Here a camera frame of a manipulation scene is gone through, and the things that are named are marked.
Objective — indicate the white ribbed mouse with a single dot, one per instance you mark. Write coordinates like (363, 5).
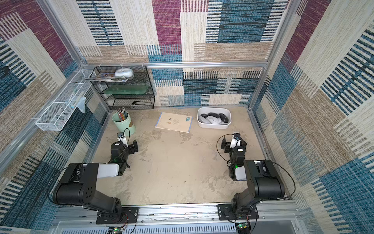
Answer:
(214, 120)

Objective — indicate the mint green pencil cup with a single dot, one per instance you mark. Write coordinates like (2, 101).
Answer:
(126, 126)

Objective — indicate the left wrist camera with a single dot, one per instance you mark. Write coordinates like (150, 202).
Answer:
(122, 138)

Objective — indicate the white oval device on shelf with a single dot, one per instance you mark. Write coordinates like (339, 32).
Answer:
(124, 73)

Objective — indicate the beige open book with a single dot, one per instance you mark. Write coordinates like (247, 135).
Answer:
(174, 122)

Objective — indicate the magazine on shelf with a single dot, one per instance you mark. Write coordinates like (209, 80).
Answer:
(107, 77)

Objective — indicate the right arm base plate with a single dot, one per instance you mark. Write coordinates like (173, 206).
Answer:
(227, 212)

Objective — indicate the grey mouse with buttons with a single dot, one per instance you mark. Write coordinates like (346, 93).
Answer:
(204, 120)

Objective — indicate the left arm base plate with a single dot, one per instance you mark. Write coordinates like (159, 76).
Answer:
(127, 215)

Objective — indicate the white wire wall basket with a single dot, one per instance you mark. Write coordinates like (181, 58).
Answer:
(70, 98)

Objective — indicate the coloured pencils bunch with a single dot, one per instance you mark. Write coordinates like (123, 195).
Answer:
(122, 114)

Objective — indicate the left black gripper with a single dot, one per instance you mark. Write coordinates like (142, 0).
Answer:
(131, 146)

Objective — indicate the white plastic storage box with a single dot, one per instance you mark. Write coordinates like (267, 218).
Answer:
(206, 110)

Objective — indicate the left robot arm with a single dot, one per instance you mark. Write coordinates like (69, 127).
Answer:
(77, 186)

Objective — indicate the green folder on shelf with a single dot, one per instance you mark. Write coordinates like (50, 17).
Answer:
(126, 90)

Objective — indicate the black wire mesh shelf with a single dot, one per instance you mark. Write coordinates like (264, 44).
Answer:
(135, 102)

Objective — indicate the black mouse with logo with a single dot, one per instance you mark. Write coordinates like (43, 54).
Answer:
(211, 114)

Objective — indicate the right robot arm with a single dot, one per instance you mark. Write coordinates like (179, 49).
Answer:
(262, 179)

